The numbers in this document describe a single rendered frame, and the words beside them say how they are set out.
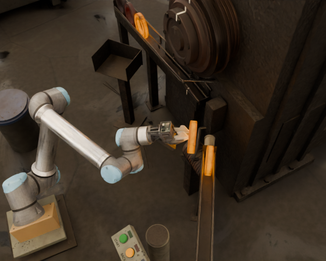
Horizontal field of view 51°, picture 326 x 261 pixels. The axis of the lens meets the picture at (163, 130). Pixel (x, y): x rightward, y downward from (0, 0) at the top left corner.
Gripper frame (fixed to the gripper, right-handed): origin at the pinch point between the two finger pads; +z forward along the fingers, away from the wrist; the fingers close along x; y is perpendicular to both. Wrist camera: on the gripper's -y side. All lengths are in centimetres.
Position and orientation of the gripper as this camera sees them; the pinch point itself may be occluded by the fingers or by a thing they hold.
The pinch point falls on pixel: (192, 134)
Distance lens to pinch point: 158.3
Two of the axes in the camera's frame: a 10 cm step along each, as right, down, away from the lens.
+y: -2.9, -5.9, -7.5
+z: 9.5, -0.8, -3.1
